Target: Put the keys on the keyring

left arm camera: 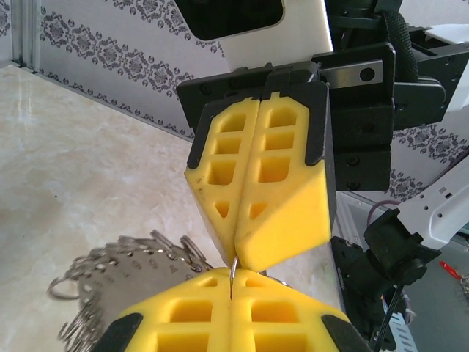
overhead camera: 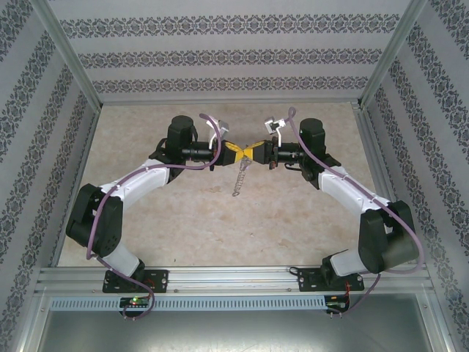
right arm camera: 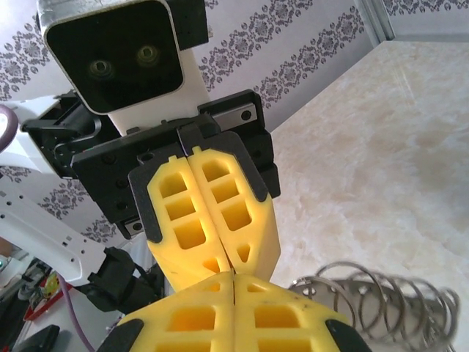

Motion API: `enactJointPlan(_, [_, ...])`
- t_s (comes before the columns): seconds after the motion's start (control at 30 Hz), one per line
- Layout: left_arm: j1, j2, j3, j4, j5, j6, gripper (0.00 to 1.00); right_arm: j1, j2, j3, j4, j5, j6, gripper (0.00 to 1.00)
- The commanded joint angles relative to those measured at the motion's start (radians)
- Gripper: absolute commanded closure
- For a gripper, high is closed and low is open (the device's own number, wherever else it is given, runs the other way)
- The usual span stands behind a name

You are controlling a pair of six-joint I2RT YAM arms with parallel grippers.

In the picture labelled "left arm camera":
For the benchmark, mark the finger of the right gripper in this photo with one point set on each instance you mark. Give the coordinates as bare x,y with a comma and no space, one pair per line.
210,190
293,220

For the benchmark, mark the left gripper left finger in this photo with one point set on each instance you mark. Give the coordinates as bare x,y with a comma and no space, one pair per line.
183,322

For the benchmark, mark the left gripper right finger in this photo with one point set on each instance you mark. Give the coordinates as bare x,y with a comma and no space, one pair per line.
293,322

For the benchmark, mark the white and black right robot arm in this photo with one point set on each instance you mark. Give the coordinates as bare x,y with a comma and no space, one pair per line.
439,216

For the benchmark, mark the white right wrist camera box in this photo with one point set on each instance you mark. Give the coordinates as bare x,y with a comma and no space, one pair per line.
300,36

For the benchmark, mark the aluminium frame post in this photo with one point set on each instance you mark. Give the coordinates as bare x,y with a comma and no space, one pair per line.
25,33

